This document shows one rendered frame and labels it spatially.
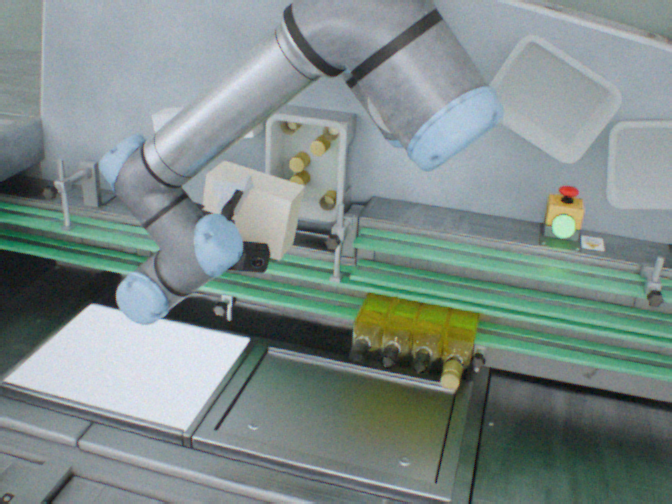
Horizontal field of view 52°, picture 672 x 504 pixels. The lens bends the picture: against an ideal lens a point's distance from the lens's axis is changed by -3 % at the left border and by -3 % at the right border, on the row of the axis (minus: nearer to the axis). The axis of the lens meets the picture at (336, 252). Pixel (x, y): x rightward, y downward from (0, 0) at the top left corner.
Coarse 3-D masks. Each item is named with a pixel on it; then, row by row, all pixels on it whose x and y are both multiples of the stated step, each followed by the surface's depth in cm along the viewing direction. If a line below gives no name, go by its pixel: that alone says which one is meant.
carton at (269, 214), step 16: (208, 176) 123; (224, 176) 124; (240, 176) 125; (256, 176) 126; (272, 176) 128; (208, 192) 124; (256, 192) 122; (272, 192) 122; (288, 192) 123; (208, 208) 126; (256, 208) 123; (272, 208) 122; (288, 208) 121; (240, 224) 126; (256, 224) 125; (272, 224) 124; (288, 224) 124; (256, 240) 126; (272, 240) 125; (288, 240) 128; (272, 256) 127
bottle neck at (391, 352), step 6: (390, 342) 131; (390, 348) 129; (396, 348) 130; (384, 354) 128; (390, 354) 127; (396, 354) 128; (384, 360) 129; (390, 360) 130; (396, 360) 128; (384, 366) 128; (390, 366) 128
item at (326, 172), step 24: (288, 120) 145; (312, 120) 144; (288, 144) 155; (336, 144) 152; (288, 168) 158; (312, 168) 156; (336, 168) 154; (312, 192) 159; (312, 216) 153; (336, 216) 151
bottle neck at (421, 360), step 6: (420, 348) 129; (426, 348) 129; (420, 354) 127; (426, 354) 127; (414, 360) 126; (420, 360) 125; (426, 360) 126; (414, 366) 126; (420, 366) 128; (426, 366) 125; (420, 372) 126
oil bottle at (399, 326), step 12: (396, 300) 142; (408, 300) 142; (396, 312) 137; (408, 312) 138; (384, 324) 134; (396, 324) 134; (408, 324) 134; (384, 336) 132; (396, 336) 131; (408, 336) 131; (384, 348) 132; (408, 348) 133
